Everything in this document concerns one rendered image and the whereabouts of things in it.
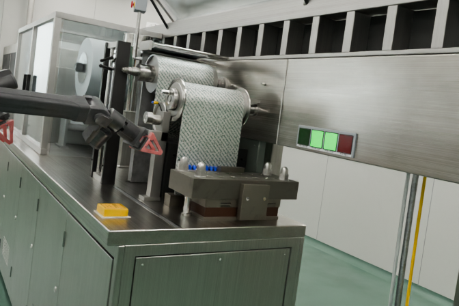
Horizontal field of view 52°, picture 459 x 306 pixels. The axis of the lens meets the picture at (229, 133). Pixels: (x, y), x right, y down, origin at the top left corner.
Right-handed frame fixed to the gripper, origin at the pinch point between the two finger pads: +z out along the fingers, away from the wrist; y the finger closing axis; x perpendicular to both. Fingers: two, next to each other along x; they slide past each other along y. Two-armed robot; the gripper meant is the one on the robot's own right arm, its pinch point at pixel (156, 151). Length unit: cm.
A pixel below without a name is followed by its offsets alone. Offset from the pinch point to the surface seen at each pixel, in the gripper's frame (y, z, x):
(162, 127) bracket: -7.5, 0.3, 8.6
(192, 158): -0.3, 12.4, 5.2
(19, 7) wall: -555, -39, 117
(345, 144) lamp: 42, 30, 28
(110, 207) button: 11.8, -6.8, -21.8
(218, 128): -0.2, 14.6, 18.7
